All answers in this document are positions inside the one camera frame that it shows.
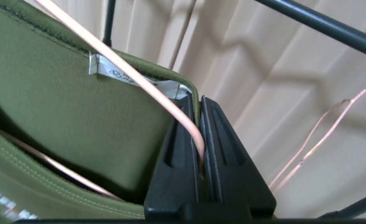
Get beige curtain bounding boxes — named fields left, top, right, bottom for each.
left=24, top=0, right=366, bottom=219

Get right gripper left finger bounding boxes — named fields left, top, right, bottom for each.
left=144, top=92, right=203, bottom=219

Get green printed shirt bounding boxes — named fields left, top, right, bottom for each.
left=0, top=0, right=201, bottom=220

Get black clothes rack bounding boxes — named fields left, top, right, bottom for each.
left=101, top=0, right=366, bottom=219

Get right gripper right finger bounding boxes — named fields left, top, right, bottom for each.
left=200, top=95, right=277, bottom=219

